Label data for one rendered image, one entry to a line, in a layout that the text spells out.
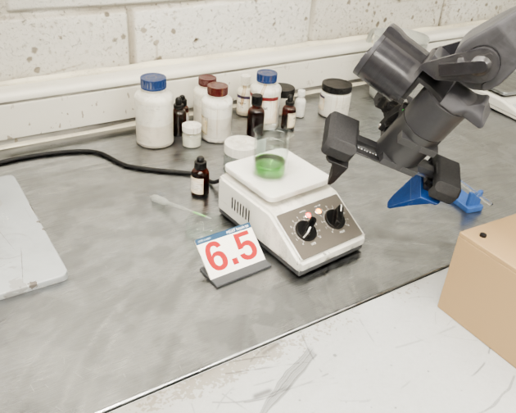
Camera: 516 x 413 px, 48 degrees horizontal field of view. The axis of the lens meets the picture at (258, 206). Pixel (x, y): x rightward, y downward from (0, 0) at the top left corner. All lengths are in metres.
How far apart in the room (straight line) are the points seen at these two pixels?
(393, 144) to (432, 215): 0.32
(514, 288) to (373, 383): 0.19
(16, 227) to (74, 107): 0.33
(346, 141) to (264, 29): 0.69
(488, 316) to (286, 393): 0.26
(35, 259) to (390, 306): 0.47
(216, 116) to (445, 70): 0.58
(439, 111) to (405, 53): 0.07
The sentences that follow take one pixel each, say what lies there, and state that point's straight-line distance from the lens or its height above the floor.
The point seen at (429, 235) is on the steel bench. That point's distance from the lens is 0.94.
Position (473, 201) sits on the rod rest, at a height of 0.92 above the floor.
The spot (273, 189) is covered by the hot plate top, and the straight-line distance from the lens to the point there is 0.82.
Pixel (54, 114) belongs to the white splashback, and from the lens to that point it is 1.15.
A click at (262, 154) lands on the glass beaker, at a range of 0.82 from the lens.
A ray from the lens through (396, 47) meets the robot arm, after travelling 0.67.
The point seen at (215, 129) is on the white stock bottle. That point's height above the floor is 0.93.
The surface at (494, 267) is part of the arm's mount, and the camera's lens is 0.72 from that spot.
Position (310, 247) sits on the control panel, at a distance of 0.80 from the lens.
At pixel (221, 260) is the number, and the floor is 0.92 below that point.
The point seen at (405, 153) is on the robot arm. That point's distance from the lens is 0.70.
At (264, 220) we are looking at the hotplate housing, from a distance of 0.82.
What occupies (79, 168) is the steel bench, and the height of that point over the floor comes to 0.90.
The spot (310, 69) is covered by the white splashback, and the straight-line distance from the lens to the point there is 1.40.
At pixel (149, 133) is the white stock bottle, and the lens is 1.10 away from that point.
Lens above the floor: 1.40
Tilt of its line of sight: 32 degrees down
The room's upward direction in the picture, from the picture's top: 4 degrees clockwise
